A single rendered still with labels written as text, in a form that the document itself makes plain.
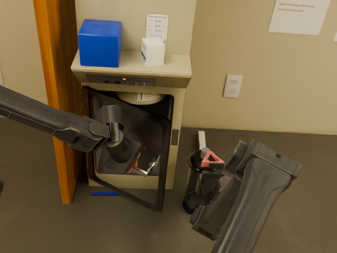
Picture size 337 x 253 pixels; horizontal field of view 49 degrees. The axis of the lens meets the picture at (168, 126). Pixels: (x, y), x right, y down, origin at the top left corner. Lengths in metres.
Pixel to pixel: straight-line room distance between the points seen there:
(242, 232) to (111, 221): 0.84
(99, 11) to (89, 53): 0.13
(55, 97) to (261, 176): 0.70
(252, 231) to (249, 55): 1.15
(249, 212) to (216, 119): 1.25
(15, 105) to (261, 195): 0.58
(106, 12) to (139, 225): 0.71
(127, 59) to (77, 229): 0.61
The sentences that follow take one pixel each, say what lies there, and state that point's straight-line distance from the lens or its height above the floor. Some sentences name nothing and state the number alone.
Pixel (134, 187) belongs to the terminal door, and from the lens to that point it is 1.26.
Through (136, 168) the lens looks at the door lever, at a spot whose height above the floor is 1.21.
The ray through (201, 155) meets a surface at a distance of 1.21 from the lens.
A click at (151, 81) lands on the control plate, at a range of 1.04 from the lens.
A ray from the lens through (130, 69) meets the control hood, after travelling 0.98.
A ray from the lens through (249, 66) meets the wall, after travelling 1.63.
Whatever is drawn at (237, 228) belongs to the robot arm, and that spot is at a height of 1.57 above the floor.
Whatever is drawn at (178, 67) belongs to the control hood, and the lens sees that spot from 1.01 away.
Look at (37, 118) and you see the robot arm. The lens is 0.90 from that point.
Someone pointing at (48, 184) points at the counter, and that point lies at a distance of 1.47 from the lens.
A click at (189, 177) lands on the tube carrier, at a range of 1.25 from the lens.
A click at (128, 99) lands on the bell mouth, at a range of 1.19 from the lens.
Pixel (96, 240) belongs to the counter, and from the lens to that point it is 1.28.
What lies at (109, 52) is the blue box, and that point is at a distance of 0.97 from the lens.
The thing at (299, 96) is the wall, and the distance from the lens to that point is 1.78.
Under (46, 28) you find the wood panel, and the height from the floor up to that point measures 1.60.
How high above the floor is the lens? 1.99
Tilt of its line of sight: 37 degrees down
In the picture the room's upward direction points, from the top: 6 degrees clockwise
